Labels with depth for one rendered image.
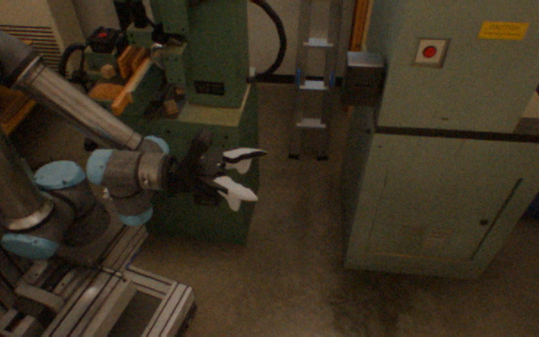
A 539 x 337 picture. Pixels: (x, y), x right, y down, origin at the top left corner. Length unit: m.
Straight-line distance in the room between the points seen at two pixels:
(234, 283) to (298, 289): 0.31
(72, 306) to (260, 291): 0.99
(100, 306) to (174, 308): 0.57
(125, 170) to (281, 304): 1.33
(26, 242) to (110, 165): 0.33
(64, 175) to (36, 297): 0.35
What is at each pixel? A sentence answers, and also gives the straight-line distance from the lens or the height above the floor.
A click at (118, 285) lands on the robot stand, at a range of 1.32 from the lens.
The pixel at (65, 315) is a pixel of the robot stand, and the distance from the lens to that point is 1.33.
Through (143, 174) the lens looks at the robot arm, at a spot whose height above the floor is 1.24.
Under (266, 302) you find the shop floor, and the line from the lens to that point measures 2.04.
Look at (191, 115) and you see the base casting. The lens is 1.70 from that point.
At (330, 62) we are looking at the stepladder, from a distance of 2.33.
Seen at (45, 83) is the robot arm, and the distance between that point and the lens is 0.98.
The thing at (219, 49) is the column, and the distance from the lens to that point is 1.58.
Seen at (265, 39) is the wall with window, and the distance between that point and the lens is 3.11.
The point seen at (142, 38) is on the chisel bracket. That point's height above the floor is 1.04.
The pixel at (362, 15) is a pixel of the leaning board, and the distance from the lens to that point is 2.73.
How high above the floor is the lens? 1.81
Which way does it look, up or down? 45 degrees down
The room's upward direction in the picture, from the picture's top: straight up
